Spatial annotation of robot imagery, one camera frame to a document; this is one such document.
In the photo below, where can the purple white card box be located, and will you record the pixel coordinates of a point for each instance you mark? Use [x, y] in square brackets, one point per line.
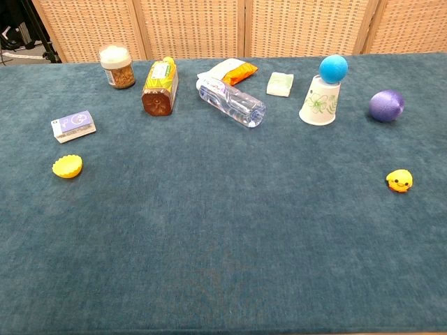
[72, 126]

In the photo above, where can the brown tea bottle yellow label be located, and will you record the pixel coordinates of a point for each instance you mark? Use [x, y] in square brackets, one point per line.
[160, 89]

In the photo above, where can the nut jar white lid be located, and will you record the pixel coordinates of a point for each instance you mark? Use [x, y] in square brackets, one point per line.
[118, 70]

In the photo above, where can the yellow cupcake mould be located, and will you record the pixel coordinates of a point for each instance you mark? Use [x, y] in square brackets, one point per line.
[66, 168]

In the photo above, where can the purple egg ball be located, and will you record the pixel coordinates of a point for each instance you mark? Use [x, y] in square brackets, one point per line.
[386, 105]

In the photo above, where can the teal tablecloth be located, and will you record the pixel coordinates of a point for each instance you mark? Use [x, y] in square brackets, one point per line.
[223, 227]

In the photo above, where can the blue ball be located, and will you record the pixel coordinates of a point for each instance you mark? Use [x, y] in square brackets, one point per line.
[333, 69]

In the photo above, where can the white floral paper cup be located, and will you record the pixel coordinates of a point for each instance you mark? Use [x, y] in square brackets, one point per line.
[319, 103]

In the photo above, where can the clear plastic water bottle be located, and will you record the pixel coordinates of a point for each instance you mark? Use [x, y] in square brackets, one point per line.
[232, 103]

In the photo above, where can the orange white snack bag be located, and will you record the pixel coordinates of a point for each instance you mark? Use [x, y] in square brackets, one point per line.
[234, 70]

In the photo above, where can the black tripod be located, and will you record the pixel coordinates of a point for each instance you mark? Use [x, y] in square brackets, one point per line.
[41, 33]

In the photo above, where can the wicker folding screen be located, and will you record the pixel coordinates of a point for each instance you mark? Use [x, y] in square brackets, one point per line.
[195, 26]

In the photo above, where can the yellow chick toy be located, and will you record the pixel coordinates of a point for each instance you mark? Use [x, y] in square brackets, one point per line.
[399, 180]

